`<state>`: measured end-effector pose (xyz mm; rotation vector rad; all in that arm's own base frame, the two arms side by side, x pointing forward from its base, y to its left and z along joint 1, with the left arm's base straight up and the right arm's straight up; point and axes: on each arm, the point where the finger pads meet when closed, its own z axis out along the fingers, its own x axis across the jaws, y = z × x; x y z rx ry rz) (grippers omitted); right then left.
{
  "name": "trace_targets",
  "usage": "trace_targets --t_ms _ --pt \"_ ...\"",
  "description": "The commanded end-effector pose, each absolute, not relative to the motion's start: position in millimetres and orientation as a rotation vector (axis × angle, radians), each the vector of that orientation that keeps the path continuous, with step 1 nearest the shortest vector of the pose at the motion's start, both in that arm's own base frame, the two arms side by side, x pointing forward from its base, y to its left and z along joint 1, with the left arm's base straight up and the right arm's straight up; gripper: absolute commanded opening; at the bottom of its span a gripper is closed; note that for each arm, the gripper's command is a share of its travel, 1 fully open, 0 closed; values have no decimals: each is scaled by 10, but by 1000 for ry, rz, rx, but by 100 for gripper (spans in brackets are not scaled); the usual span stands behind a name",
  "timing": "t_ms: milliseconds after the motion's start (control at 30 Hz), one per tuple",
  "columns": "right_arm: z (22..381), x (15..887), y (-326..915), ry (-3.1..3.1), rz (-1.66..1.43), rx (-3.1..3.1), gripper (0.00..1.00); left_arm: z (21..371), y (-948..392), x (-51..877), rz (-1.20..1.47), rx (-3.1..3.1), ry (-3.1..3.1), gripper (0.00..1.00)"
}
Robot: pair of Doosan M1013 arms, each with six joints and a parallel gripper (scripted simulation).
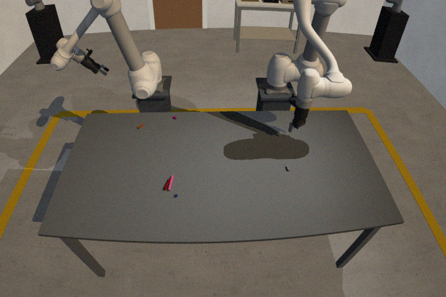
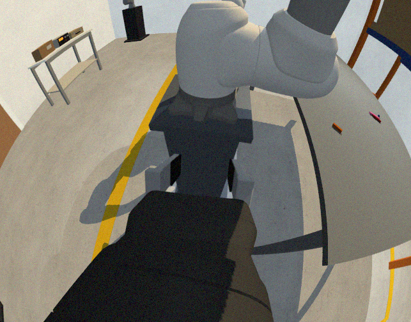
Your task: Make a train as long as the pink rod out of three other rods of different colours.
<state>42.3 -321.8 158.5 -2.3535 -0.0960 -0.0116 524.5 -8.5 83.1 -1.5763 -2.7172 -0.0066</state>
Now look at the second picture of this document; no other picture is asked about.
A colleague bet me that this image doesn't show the orange rod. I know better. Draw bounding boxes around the orange rod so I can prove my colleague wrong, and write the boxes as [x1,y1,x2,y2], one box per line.
[332,123,342,133]

